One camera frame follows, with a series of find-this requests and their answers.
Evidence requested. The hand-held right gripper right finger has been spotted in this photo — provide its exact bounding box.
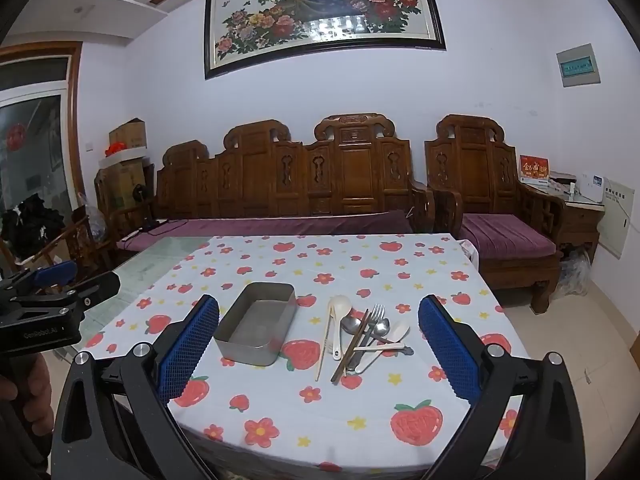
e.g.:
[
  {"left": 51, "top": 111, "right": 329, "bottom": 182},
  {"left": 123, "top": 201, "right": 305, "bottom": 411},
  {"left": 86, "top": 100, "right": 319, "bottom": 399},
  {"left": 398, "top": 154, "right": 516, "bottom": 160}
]
[{"left": 417, "top": 294, "right": 586, "bottom": 480}]

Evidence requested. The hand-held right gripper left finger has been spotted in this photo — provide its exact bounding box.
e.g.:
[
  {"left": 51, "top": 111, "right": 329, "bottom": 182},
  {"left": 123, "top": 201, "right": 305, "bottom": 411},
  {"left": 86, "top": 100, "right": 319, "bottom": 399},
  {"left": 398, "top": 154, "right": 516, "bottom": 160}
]
[{"left": 52, "top": 294, "right": 221, "bottom": 480}]

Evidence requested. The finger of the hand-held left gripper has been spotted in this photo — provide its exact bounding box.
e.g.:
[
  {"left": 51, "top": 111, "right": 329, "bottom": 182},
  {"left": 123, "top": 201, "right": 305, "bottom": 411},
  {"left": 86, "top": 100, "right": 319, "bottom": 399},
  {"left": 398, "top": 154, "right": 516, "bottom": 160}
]
[
  {"left": 10, "top": 271, "right": 122, "bottom": 313},
  {"left": 0, "top": 259, "right": 79, "bottom": 293}
]

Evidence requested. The rectangular metal box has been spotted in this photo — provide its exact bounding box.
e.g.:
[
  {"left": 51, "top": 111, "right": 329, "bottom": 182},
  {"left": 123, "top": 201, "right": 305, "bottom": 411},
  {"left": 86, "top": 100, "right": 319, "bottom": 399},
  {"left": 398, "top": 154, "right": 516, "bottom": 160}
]
[{"left": 213, "top": 282, "right": 297, "bottom": 367}]

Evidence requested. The brown wooden chopstick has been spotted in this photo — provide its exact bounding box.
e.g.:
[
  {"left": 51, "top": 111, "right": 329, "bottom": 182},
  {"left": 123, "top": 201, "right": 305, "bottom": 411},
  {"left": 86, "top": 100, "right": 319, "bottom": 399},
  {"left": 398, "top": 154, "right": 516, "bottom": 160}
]
[
  {"left": 334, "top": 310, "right": 372, "bottom": 383},
  {"left": 330, "top": 310, "right": 370, "bottom": 385}
]

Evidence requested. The cream soup spoon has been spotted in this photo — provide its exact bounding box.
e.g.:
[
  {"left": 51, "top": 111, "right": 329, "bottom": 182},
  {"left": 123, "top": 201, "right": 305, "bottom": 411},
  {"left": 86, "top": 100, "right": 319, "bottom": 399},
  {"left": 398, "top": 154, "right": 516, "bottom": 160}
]
[{"left": 330, "top": 295, "right": 354, "bottom": 361}]

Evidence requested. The person's left hand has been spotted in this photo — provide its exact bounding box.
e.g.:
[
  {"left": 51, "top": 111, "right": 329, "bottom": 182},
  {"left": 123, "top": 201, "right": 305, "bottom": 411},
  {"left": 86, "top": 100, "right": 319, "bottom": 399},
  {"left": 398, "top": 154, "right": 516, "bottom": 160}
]
[{"left": 0, "top": 354, "right": 54, "bottom": 441}]

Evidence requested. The wooden chair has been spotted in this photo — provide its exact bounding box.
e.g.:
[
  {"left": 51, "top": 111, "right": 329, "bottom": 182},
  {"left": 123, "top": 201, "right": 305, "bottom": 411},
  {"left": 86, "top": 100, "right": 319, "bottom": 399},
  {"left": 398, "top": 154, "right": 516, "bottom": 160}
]
[{"left": 30, "top": 205, "right": 115, "bottom": 281}]

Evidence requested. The cream plastic spoon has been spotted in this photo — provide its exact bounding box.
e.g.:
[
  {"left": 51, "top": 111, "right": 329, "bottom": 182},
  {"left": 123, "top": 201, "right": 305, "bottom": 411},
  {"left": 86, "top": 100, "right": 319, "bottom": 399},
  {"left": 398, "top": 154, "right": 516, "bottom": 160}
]
[{"left": 354, "top": 321, "right": 412, "bottom": 374}]

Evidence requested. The black clothes pile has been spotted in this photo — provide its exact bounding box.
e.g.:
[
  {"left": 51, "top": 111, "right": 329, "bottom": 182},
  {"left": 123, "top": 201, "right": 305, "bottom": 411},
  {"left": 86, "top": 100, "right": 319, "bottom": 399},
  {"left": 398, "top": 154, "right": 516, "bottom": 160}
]
[{"left": 0, "top": 192, "right": 66, "bottom": 266}]

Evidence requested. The clear plastic bag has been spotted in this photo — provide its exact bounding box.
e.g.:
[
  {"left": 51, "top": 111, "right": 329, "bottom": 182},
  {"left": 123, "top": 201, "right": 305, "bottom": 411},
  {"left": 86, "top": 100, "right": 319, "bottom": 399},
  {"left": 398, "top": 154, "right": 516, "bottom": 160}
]
[
  {"left": 77, "top": 192, "right": 108, "bottom": 241},
  {"left": 555, "top": 247, "right": 594, "bottom": 302}
]

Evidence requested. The small metal spoon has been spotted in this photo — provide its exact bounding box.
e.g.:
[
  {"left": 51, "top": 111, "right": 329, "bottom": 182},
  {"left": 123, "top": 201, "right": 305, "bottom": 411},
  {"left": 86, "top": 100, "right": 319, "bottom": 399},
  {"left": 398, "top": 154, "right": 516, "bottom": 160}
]
[{"left": 367, "top": 319, "right": 392, "bottom": 348}]

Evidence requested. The metal fork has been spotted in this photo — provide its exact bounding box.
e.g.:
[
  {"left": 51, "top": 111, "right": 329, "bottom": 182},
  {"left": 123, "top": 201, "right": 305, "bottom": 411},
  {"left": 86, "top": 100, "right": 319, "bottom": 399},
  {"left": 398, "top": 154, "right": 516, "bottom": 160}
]
[{"left": 346, "top": 303, "right": 387, "bottom": 372}]

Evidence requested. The black power strip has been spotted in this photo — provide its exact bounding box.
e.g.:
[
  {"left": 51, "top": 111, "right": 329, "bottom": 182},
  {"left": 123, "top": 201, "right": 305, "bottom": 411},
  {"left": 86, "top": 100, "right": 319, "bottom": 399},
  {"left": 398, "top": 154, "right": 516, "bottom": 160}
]
[{"left": 131, "top": 217, "right": 169, "bottom": 235}]

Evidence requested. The large metal spoon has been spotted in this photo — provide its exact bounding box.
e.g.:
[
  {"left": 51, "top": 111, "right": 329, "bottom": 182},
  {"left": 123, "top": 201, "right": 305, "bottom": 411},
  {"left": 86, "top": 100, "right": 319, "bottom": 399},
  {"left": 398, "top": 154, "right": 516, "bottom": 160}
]
[{"left": 341, "top": 316, "right": 415, "bottom": 357}]

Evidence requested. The black fan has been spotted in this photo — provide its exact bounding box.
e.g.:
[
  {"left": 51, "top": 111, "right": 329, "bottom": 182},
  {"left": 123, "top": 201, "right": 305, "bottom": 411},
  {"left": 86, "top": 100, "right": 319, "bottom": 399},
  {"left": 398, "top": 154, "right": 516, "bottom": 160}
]
[{"left": 131, "top": 184, "right": 153, "bottom": 228}]

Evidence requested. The large cardboard box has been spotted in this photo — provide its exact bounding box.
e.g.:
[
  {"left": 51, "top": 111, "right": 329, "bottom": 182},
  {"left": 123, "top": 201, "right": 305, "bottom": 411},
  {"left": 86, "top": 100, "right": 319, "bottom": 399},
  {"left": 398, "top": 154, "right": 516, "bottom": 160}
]
[{"left": 97, "top": 159, "right": 151, "bottom": 211}]

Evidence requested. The strawberry print tablecloth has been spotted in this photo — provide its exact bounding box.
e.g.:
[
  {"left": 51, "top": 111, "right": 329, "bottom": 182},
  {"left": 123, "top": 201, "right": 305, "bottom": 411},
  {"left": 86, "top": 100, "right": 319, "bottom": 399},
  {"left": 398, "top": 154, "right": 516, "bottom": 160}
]
[{"left": 80, "top": 234, "right": 532, "bottom": 480}]

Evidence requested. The purple armchair cushion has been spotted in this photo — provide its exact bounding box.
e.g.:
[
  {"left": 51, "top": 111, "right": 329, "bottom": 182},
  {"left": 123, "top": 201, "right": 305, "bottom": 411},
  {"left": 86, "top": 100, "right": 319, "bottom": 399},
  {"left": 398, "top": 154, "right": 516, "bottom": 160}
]
[{"left": 459, "top": 213, "right": 557, "bottom": 261}]

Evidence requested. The white flat box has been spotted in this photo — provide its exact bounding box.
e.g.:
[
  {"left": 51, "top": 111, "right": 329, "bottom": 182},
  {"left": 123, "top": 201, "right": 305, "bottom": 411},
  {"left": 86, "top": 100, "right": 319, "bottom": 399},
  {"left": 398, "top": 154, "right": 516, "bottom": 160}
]
[{"left": 99, "top": 148, "right": 147, "bottom": 168}]

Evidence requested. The purple sofa cushion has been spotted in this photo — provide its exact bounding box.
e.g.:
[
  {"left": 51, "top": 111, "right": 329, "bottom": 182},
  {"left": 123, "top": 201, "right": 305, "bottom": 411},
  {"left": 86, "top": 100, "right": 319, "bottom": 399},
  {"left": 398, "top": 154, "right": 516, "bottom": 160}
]
[{"left": 117, "top": 210, "right": 414, "bottom": 254}]

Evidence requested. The red door decoration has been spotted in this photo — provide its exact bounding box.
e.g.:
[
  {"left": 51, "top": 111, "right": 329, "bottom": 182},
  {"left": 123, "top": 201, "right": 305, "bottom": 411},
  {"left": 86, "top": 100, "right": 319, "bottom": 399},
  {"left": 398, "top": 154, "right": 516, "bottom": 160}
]
[{"left": 5, "top": 122, "right": 27, "bottom": 151}]

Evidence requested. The wooden framed glass door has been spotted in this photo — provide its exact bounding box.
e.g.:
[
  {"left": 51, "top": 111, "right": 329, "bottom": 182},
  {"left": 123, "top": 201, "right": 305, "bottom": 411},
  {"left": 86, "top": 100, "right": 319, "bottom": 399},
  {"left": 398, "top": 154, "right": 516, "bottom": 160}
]
[{"left": 0, "top": 42, "right": 87, "bottom": 271}]

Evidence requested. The small cardboard box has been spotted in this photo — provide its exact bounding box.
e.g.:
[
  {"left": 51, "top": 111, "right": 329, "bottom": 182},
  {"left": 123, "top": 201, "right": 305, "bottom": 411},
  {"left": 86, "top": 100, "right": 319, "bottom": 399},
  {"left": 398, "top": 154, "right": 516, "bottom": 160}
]
[{"left": 109, "top": 119, "right": 147, "bottom": 150}]

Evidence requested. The wooden side cabinet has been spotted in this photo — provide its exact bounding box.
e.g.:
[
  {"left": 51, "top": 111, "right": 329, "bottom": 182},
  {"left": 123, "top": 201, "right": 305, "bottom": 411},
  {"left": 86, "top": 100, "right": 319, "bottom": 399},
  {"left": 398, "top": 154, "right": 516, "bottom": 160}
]
[{"left": 550, "top": 194, "right": 606, "bottom": 267}]

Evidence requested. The carved wooden armchair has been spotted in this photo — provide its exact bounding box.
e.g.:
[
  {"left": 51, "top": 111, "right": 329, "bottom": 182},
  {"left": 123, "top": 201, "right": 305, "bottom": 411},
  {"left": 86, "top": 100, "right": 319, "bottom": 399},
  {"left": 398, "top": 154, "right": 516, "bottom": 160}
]
[{"left": 425, "top": 114, "right": 566, "bottom": 314}]

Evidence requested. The carved wooden sofa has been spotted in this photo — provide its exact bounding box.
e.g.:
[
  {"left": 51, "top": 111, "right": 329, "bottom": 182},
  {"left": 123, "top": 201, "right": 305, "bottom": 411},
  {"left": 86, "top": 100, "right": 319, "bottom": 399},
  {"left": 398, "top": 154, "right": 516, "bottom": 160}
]
[{"left": 95, "top": 112, "right": 436, "bottom": 261}]

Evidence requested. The red gift box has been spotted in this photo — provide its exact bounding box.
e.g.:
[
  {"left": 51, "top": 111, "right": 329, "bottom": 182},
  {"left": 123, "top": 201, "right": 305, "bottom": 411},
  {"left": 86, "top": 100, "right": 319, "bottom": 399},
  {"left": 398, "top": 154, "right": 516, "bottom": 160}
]
[{"left": 519, "top": 155, "right": 551, "bottom": 184}]

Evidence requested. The white tabletop device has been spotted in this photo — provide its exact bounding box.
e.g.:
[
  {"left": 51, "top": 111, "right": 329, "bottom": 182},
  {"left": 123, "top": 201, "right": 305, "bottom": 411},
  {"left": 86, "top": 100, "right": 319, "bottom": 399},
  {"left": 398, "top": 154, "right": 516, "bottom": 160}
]
[{"left": 575, "top": 174, "right": 609, "bottom": 205}]

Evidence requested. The framed peacock painting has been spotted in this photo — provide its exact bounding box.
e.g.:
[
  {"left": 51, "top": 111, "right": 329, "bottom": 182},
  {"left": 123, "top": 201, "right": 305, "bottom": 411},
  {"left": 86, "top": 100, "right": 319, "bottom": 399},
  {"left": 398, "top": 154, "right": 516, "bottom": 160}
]
[{"left": 203, "top": 0, "right": 447, "bottom": 81}]

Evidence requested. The white wall panel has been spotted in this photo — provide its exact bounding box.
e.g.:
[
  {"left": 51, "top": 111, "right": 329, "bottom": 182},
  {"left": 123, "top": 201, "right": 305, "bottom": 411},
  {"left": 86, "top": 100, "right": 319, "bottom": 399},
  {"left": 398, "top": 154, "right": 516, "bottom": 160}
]
[{"left": 597, "top": 180, "right": 629, "bottom": 261}]

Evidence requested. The wall electrical panel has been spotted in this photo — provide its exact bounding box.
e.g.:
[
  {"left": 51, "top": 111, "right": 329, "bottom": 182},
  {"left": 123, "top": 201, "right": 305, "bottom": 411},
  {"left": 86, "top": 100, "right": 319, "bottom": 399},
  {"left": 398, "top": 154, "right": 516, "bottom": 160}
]
[{"left": 556, "top": 44, "right": 601, "bottom": 88}]

